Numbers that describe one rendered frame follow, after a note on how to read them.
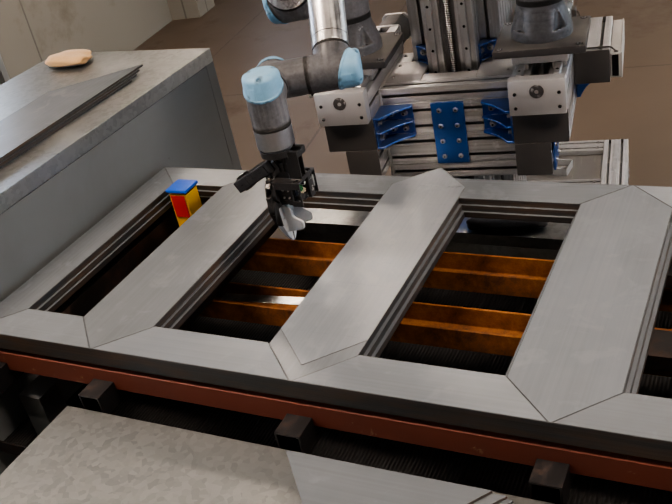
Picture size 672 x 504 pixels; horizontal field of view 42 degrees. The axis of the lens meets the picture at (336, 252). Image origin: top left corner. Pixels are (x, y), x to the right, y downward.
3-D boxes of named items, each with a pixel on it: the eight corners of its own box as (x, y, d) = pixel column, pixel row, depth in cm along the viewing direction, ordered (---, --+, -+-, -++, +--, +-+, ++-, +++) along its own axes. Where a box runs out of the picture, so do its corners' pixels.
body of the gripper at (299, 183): (303, 211, 174) (290, 156, 168) (266, 208, 178) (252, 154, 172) (320, 192, 180) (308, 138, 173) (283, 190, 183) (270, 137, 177)
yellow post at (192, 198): (205, 260, 228) (185, 195, 218) (189, 259, 230) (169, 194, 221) (215, 250, 232) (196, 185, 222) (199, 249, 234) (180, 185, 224)
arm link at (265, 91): (281, 60, 169) (278, 75, 161) (293, 113, 174) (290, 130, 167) (241, 67, 170) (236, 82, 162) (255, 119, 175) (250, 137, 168)
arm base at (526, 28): (515, 25, 230) (512, -12, 225) (575, 20, 225) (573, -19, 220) (508, 46, 218) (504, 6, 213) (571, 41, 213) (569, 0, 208)
